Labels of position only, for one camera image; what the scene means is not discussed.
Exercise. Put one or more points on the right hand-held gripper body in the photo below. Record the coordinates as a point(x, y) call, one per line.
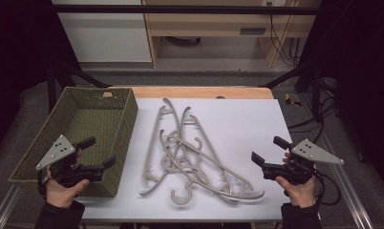
point(311, 152)

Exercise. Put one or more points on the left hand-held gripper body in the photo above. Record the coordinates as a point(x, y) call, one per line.
point(58, 152)

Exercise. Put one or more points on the olive green woven basket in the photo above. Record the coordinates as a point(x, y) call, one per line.
point(91, 124)

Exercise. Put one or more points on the grey plastic clothes hanger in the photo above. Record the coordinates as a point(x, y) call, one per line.
point(182, 119)
point(180, 203)
point(152, 143)

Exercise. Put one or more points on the person's right hand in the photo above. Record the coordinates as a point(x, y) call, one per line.
point(300, 194)

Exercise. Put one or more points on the person's left hand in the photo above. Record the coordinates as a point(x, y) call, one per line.
point(61, 195)

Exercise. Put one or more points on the white board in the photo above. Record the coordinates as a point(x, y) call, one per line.
point(244, 127)

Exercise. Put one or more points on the yellow and black tool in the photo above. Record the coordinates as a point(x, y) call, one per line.
point(288, 100)

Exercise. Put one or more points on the black metal stand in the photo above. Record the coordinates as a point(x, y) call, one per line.
point(51, 89)
point(315, 92)

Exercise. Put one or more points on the black curtain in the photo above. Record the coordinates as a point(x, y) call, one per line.
point(365, 63)
point(18, 47)

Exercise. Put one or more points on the white cabinet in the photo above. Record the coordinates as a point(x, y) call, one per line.
point(104, 35)

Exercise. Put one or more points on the light wooden desk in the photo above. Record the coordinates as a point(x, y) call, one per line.
point(212, 20)

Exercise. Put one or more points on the aluminium rail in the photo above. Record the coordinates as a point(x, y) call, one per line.
point(349, 194)
point(4, 208)

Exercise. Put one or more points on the black horizontal frame bar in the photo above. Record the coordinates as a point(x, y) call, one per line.
point(180, 9)

